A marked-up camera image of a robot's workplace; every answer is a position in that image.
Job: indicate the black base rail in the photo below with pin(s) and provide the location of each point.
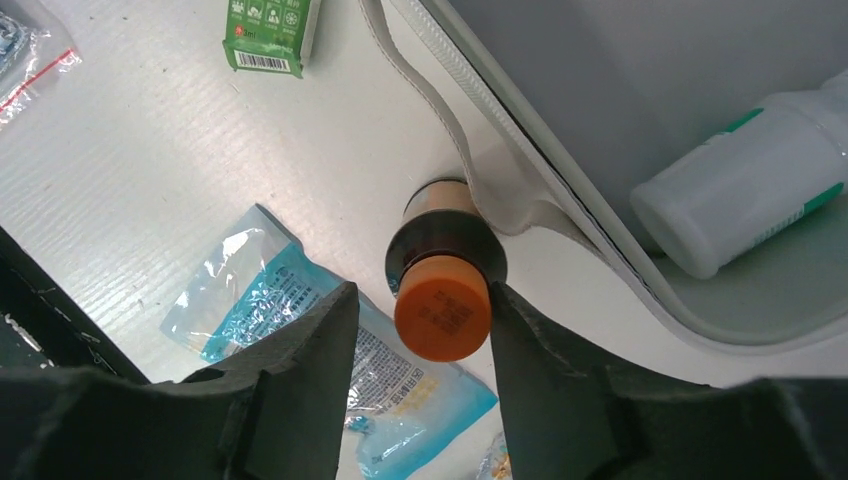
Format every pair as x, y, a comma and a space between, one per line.
42, 327

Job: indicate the small teal mask packet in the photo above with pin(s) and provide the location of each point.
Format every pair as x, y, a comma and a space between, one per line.
496, 464

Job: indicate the white medicine kit case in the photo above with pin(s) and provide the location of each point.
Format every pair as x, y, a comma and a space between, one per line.
593, 97

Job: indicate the bag of blue packets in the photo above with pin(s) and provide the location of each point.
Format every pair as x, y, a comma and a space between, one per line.
36, 50

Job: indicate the white plastic bottle green label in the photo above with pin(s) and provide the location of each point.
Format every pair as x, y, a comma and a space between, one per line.
781, 161

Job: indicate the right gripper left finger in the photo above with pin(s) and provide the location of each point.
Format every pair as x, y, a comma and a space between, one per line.
218, 411

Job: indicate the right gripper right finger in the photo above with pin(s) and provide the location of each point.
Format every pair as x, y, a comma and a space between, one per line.
573, 410

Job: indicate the brown bottle orange cap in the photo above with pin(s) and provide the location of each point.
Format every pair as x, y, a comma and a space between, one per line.
439, 265

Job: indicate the large blue white pouch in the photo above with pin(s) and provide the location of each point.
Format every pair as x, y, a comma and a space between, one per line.
404, 410

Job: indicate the small green medicine box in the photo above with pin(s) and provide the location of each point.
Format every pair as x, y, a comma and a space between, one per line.
274, 36

